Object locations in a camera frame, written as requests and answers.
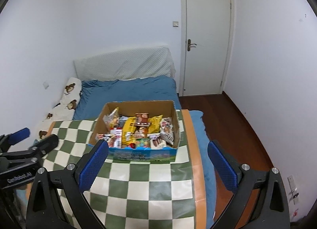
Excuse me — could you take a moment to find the colorful candy bag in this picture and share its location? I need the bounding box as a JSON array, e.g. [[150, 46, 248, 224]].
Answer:
[[135, 138, 150, 149]]

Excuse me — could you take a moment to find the cardboard box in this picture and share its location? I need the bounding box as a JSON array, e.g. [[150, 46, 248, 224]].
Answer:
[[89, 100, 180, 163]]

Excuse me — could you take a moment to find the brown cake snack bag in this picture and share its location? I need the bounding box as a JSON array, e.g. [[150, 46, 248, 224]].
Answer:
[[134, 112, 150, 127]]

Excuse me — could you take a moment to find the metal door handle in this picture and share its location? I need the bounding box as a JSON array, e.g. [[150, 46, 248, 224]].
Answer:
[[187, 39, 197, 52]]

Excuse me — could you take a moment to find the green white checkered blanket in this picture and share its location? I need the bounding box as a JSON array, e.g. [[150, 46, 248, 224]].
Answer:
[[44, 110, 217, 228]]

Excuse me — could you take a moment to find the bear print pillow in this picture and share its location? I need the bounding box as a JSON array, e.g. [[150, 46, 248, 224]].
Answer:
[[35, 78, 82, 141]]

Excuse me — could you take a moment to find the chocolate stick biscuit box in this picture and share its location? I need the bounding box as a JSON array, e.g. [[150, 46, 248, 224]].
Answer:
[[147, 133, 171, 149]]

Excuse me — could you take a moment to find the red white snack box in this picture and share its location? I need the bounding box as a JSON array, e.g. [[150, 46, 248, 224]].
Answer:
[[95, 128, 122, 149]]

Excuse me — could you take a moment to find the black snack bar pack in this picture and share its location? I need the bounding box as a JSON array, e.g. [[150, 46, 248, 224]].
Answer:
[[118, 116, 129, 128]]

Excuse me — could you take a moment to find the clear yellow bread bag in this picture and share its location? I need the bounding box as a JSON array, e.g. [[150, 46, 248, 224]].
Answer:
[[103, 107, 120, 130]]

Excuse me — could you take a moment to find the wall socket with plug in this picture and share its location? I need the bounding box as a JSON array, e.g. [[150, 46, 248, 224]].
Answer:
[[287, 175, 299, 205]]

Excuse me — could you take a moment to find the small yellow snack bag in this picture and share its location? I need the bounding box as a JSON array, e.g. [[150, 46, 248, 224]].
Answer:
[[148, 115, 163, 134]]

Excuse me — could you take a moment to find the blue bed sheet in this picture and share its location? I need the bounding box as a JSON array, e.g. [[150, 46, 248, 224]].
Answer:
[[73, 75, 217, 228]]

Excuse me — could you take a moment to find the white pastry snack bag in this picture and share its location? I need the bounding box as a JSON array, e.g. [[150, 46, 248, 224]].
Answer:
[[160, 117, 173, 128]]

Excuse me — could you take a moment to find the white cookie snack bag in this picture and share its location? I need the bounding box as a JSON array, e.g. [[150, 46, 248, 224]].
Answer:
[[160, 126, 174, 146]]

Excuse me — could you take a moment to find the white door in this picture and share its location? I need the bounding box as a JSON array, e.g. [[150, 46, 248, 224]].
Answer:
[[179, 0, 234, 96]]

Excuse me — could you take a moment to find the panda orange snack bag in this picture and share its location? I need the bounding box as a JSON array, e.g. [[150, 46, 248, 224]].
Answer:
[[134, 126, 148, 139]]

